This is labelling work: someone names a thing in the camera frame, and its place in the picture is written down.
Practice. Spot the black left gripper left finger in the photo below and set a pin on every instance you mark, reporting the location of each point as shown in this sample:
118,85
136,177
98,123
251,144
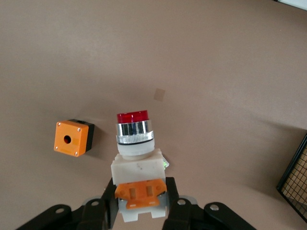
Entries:
100,213

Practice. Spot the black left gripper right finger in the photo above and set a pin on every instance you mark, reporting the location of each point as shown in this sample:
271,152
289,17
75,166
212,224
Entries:
180,215

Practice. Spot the red push button switch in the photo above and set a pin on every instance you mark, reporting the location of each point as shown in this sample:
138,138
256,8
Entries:
136,167

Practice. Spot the orange button enclosure box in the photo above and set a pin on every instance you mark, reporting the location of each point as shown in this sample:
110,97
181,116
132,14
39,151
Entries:
69,139

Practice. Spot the beige tape patch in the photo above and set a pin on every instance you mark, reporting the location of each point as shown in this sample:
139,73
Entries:
160,94

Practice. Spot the green push button switch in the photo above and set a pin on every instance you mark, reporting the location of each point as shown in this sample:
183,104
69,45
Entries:
166,164

